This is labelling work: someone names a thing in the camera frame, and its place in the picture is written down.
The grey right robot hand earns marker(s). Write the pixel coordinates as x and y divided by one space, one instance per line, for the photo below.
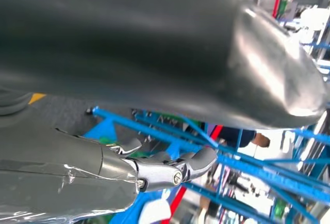
154 45

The white plastic mirror cover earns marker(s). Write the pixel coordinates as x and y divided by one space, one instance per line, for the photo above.
154 212

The person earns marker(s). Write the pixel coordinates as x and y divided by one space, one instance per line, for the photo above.
245 137

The red barrier belt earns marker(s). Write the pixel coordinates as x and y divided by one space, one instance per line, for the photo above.
177 200

